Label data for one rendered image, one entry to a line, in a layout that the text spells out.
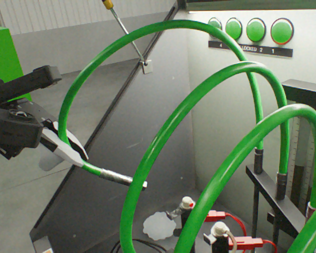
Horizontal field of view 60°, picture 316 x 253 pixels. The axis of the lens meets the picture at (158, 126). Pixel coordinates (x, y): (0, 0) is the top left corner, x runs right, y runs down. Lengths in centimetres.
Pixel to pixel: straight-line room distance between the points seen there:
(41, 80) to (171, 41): 41
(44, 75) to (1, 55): 306
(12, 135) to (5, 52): 324
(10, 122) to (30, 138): 2
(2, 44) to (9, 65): 23
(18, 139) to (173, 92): 58
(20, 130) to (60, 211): 51
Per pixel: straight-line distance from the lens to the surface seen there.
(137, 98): 74
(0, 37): 352
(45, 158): 50
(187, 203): 51
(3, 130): 30
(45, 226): 80
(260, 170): 64
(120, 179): 54
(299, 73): 61
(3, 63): 354
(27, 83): 49
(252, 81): 54
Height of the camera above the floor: 147
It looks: 26 degrees down
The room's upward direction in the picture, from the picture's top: 7 degrees counter-clockwise
